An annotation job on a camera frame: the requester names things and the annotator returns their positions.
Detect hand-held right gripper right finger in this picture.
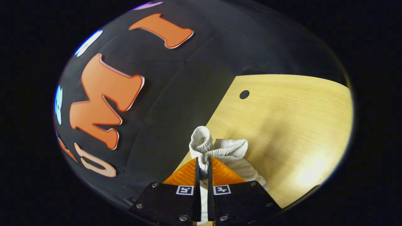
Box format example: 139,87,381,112
207,157,282,224

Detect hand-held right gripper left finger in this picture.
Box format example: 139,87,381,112
129,157,202,224

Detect white jeans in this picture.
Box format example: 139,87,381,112
188,126,270,224

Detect black backdrop cloth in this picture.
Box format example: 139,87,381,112
53,0,350,208

